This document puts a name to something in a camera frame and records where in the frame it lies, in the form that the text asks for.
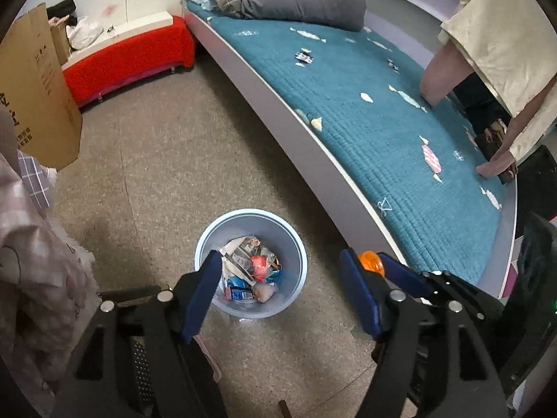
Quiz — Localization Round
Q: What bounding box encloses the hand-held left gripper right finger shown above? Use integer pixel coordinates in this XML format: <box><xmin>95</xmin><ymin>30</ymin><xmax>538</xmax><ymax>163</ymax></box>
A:
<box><xmin>339</xmin><ymin>248</ymin><xmax>510</xmax><ymax>418</ymax></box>

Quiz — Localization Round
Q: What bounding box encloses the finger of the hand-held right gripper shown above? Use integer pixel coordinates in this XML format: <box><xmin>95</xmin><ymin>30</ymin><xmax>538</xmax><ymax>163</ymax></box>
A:
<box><xmin>378</xmin><ymin>251</ymin><xmax>436</xmax><ymax>301</ymax></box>

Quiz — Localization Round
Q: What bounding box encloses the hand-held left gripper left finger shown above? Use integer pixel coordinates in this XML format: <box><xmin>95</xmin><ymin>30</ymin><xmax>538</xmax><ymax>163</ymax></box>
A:
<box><xmin>50</xmin><ymin>249</ymin><xmax>229</xmax><ymax>418</ymax></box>

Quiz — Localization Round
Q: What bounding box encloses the orange plastic ball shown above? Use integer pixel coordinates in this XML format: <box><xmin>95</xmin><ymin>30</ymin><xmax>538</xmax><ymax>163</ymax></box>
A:
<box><xmin>358</xmin><ymin>250</ymin><xmax>387</xmax><ymax>278</ymax></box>

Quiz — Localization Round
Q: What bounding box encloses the white wrapper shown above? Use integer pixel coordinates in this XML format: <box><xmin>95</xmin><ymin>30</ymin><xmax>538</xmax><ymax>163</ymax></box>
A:
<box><xmin>221</xmin><ymin>248</ymin><xmax>253</xmax><ymax>290</ymax></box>

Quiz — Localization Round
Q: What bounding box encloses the orange snack packet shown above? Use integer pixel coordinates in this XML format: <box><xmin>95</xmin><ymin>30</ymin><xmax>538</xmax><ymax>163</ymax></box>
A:
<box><xmin>253</xmin><ymin>281</ymin><xmax>278</xmax><ymax>304</ymax></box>

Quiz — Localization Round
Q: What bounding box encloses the red snack packet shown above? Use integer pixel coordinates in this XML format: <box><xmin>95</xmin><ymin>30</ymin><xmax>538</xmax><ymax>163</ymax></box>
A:
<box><xmin>249</xmin><ymin>255</ymin><xmax>269</xmax><ymax>283</ymax></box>

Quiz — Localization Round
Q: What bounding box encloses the black and white patterned packet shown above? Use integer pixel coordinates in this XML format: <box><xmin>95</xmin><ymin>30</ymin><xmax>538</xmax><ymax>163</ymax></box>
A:
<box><xmin>220</xmin><ymin>235</ymin><xmax>279</xmax><ymax>271</ymax></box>

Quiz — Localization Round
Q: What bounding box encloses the light blue waste bin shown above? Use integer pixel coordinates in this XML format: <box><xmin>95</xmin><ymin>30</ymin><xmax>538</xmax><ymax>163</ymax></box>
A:
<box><xmin>194</xmin><ymin>209</ymin><xmax>308</xmax><ymax>318</ymax></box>

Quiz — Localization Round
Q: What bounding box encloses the pink slipper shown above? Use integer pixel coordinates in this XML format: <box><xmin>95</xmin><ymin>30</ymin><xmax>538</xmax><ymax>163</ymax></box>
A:
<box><xmin>195</xmin><ymin>335</ymin><xmax>223</xmax><ymax>384</ymax></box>

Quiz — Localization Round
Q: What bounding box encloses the black flat panel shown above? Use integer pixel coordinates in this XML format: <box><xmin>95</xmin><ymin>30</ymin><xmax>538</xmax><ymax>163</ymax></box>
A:
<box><xmin>516</xmin><ymin>144</ymin><xmax>557</xmax><ymax>223</ymax></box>

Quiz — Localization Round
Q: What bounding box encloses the dark patterned pouch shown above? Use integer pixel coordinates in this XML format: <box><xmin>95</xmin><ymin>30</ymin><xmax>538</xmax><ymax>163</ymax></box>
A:
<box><xmin>474</xmin><ymin>119</ymin><xmax>518</xmax><ymax>184</ymax></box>

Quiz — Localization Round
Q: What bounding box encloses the pink checked cloth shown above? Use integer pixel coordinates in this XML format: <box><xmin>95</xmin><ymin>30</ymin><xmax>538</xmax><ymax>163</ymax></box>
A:
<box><xmin>0</xmin><ymin>109</ymin><xmax>99</xmax><ymax>414</ymax></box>

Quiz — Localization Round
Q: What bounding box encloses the grey checked bed sheet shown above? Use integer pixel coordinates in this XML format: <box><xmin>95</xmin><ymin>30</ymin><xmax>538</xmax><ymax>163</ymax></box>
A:
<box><xmin>15</xmin><ymin>148</ymin><xmax>57</xmax><ymax>210</ymax></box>

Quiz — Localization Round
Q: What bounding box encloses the red covered bench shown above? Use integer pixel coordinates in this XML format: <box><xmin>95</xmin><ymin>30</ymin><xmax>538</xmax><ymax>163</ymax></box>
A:
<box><xmin>61</xmin><ymin>10</ymin><xmax>196</xmax><ymax>109</ymax></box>

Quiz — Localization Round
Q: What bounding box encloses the brown cardboard box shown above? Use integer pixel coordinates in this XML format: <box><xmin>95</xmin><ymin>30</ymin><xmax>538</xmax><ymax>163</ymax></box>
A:
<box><xmin>0</xmin><ymin>2</ymin><xmax>83</xmax><ymax>170</ymax></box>

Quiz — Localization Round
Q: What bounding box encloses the white bundle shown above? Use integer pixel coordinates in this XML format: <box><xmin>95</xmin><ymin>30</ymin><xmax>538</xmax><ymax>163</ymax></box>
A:
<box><xmin>67</xmin><ymin>16</ymin><xmax>105</xmax><ymax>51</ymax></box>

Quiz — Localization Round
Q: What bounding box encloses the brown paper bag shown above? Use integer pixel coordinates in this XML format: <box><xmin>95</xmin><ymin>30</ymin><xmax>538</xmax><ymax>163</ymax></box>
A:
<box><xmin>49</xmin><ymin>15</ymin><xmax>72</xmax><ymax>66</ymax></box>

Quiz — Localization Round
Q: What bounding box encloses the black bag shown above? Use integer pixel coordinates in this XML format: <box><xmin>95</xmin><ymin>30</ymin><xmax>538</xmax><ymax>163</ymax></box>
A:
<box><xmin>46</xmin><ymin>0</ymin><xmax>78</xmax><ymax>20</ymax></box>

